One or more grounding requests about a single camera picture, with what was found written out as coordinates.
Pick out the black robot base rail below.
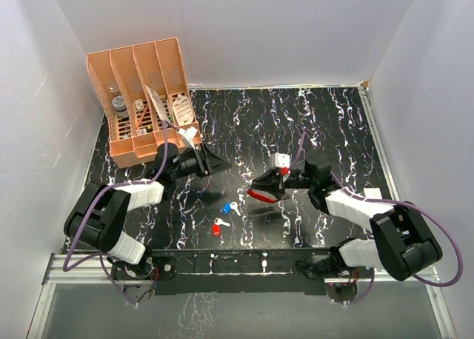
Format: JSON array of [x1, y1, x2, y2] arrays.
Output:
[[113, 248, 370, 295]]

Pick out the silver key with red tag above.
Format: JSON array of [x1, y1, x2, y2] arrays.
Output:
[[213, 218, 230, 238]]

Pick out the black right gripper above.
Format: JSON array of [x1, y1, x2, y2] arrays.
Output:
[[252, 169, 316, 195]]

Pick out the silver key with blue tag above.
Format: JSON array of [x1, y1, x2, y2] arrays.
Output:
[[221, 202, 241, 216]]

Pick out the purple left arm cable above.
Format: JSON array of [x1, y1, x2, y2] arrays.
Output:
[[62, 119, 186, 309]]

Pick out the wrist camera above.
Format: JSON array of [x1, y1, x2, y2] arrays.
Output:
[[178, 127, 201, 150], [270, 152, 291, 176]]

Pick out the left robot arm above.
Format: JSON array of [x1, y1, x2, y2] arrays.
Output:
[[64, 142, 232, 279]]

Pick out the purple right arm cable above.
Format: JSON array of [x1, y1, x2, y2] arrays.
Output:
[[290, 131, 464, 305]]

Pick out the peach plastic desk organizer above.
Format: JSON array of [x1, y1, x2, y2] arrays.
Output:
[[86, 37, 202, 169]]

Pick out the small white box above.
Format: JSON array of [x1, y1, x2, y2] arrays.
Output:
[[364, 187, 382, 199]]

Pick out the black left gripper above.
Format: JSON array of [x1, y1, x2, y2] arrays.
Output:
[[170, 144, 232, 181]]

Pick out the white packaged card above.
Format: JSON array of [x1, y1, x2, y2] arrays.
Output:
[[145, 85, 172, 124]]

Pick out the round metal tin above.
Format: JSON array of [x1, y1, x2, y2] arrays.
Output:
[[112, 95, 129, 118]]

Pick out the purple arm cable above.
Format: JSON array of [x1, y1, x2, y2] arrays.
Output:
[[290, 131, 464, 305], [62, 119, 186, 309]]

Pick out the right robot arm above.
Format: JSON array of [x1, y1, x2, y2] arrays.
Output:
[[247, 160, 443, 281]]

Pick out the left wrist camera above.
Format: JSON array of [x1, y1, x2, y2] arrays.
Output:
[[178, 127, 201, 150]]

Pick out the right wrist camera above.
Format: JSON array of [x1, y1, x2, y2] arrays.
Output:
[[270, 152, 291, 176]]

